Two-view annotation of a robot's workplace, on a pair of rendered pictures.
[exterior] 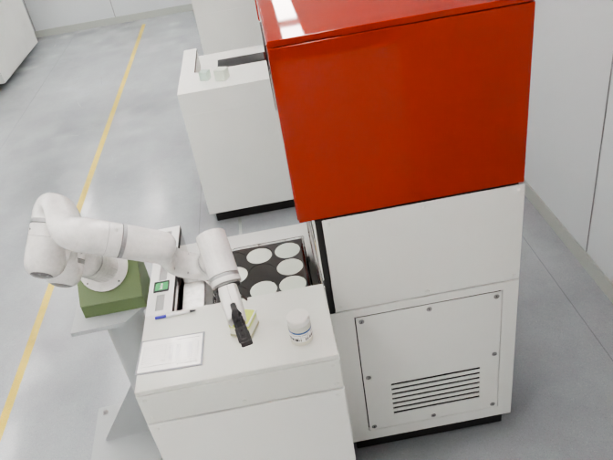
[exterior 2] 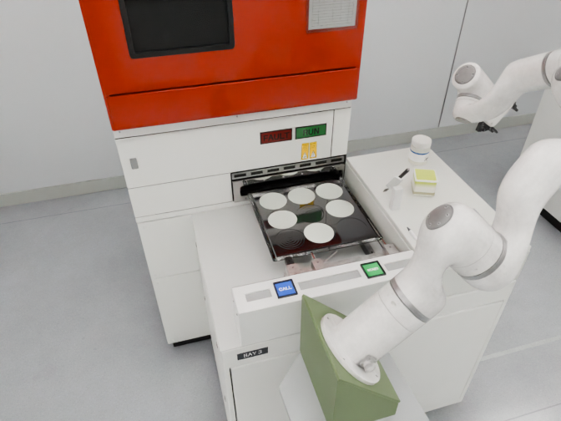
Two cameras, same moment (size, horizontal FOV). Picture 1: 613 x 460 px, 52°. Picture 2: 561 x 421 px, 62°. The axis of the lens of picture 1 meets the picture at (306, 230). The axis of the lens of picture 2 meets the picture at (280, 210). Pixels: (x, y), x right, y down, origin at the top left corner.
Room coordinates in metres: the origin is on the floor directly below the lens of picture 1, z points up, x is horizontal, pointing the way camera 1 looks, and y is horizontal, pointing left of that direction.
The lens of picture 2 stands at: (2.31, 1.38, 1.92)
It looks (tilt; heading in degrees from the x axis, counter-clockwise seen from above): 39 degrees down; 256
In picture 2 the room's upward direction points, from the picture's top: straight up
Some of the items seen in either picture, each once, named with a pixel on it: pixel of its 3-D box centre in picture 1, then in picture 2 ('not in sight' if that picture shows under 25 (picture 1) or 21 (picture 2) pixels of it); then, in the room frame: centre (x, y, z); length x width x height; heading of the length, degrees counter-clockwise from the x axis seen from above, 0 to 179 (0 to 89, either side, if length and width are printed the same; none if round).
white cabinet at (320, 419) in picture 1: (259, 381); (333, 321); (1.81, 0.30, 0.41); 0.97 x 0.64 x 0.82; 1
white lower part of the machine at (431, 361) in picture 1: (402, 308); (234, 228); (2.10, -0.37, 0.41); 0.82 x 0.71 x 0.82; 1
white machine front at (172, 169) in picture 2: (309, 208); (241, 159); (2.09, -0.03, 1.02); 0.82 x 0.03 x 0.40; 1
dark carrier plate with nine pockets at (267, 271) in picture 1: (262, 272); (310, 214); (1.89, 0.19, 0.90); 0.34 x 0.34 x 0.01; 1
